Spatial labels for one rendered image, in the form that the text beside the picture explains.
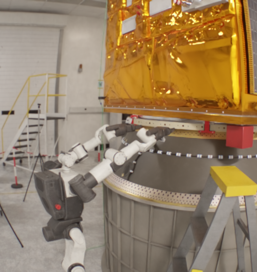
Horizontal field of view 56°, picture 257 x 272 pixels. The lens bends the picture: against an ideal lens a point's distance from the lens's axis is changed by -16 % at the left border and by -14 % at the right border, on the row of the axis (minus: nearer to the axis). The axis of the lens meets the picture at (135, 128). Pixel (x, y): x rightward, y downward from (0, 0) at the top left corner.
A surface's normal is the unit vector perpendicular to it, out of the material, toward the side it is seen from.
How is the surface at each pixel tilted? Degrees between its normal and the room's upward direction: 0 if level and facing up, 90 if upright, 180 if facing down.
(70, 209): 101
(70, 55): 90
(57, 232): 90
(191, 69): 90
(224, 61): 88
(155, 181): 62
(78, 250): 113
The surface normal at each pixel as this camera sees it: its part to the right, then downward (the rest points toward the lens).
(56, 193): 0.66, 0.07
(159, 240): -0.56, 0.06
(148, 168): -0.62, -0.42
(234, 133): -0.86, 0.03
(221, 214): -0.07, 0.03
